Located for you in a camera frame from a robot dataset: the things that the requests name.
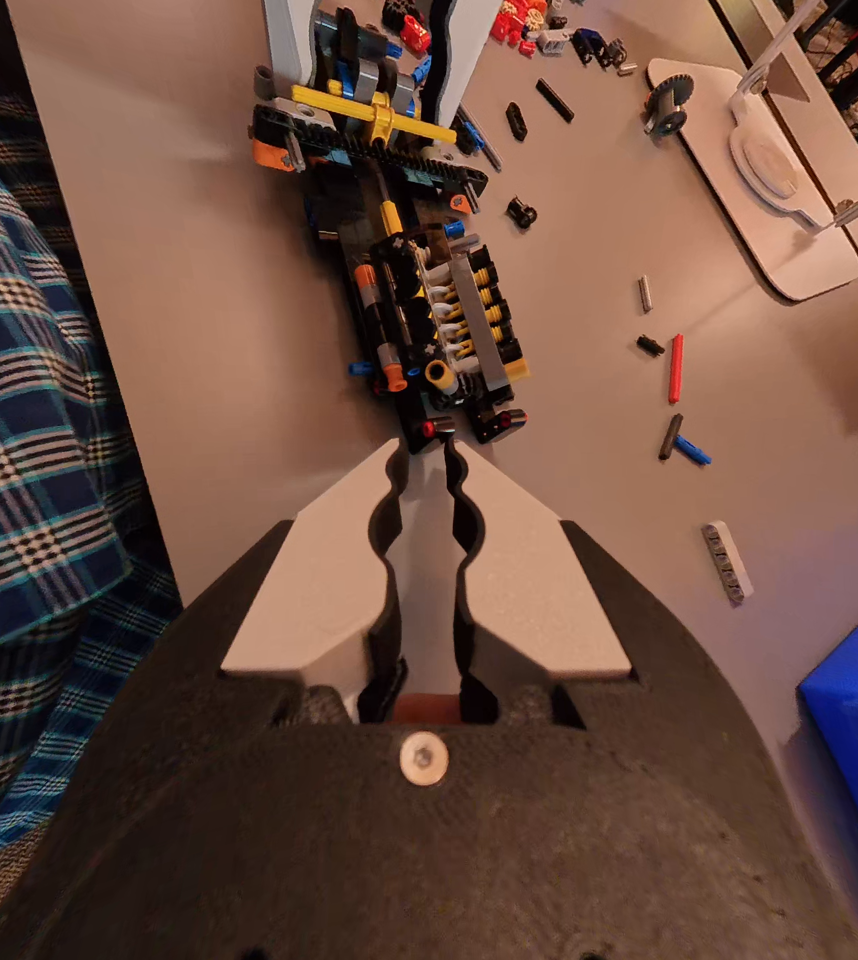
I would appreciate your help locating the black yellow lego vehicle model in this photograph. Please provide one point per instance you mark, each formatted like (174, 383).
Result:
(414, 300)

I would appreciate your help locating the pile of loose lego pieces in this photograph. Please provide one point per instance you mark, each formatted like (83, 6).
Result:
(541, 26)

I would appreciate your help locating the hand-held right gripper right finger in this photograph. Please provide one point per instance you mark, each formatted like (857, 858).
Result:
(541, 592)

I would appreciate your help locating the black lego axle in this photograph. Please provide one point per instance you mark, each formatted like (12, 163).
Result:
(555, 100)

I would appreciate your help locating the red lego axle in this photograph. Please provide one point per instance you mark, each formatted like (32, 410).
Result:
(676, 369)

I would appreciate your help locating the white stand with base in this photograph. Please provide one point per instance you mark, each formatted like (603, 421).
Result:
(768, 166)

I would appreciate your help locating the short grey lego axle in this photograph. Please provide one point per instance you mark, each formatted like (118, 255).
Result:
(646, 293)

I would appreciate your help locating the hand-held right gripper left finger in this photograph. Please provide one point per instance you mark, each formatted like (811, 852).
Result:
(301, 592)

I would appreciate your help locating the black lego pin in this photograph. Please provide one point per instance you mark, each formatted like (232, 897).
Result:
(650, 345)

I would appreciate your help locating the long grey lego axle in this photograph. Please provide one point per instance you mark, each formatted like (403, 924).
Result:
(487, 146)

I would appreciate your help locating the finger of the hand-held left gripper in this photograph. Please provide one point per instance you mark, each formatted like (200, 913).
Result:
(462, 45)
(290, 37)

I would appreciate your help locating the white flat stand base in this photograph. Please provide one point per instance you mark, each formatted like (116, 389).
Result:
(774, 240)

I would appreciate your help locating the black short lego liftarm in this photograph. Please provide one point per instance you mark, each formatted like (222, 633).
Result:
(516, 121)

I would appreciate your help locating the light grey lego beam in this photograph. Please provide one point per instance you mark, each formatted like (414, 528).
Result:
(727, 562)

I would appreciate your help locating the blue long lego pin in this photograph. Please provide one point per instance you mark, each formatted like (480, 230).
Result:
(693, 450)

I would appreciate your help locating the dark grey lego axle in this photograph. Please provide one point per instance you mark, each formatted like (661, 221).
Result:
(670, 436)

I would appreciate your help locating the grey lego gear assembly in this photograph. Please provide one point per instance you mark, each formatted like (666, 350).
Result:
(667, 105)

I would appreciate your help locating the black lego connector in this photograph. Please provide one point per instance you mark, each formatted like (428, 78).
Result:
(522, 212)

